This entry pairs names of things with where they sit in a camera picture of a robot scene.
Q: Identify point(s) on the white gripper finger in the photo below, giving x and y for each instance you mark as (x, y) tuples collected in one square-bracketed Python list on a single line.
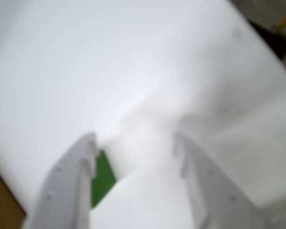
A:
[(62, 190), (214, 195)]

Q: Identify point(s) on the green cube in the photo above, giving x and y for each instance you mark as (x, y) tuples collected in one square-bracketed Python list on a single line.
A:
[(101, 181)]

